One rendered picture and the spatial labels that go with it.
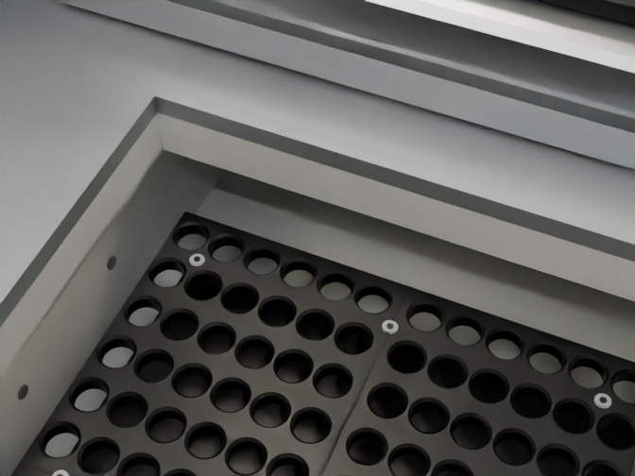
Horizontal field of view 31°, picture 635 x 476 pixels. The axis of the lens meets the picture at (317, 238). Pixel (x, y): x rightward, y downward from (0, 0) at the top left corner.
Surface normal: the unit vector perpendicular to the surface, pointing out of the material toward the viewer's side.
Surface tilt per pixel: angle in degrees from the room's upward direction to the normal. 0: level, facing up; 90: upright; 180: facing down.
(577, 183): 0
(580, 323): 0
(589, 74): 90
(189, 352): 0
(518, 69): 90
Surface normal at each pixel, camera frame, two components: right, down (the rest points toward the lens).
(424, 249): -0.01, -0.62
